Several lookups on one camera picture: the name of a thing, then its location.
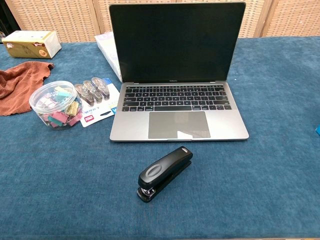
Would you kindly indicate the brown crumpled cloth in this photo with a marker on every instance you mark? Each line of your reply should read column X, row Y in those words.
column 17, row 85

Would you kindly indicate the blue felt table cover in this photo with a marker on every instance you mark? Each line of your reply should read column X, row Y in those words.
column 250, row 175

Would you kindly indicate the clear jar of binder clips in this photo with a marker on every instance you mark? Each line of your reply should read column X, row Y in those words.
column 53, row 107

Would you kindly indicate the silver laptop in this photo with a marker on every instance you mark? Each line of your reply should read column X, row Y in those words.
column 175, row 112

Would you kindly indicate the blue cookie box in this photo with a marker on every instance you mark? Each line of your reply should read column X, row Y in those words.
column 318, row 130

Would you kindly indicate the wooden rattan folding screen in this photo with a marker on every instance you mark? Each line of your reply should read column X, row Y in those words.
column 62, row 17

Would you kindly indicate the pastel pocket tissue multipack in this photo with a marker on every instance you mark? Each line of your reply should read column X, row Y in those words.
column 110, row 52

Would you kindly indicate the correction tape blister pack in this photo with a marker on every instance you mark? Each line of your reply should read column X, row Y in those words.
column 96, row 111

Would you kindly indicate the yellow tissue box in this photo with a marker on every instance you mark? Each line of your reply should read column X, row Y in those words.
column 30, row 46

